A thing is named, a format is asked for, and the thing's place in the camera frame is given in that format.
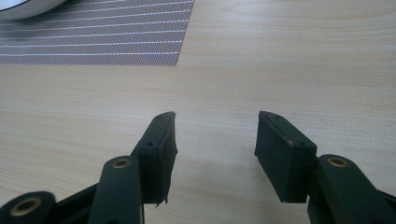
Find white plate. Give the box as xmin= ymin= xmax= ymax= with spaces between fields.
xmin=0 ymin=0 xmax=68 ymax=21

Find striped grey placemat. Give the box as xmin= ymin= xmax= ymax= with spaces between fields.
xmin=0 ymin=0 xmax=195 ymax=66

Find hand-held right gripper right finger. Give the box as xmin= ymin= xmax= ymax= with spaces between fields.
xmin=254 ymin=110 xmax=318 ymax=204

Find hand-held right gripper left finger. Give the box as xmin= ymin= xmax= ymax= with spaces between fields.
xmin=130 ymin=111 xmax=179 ymax=208

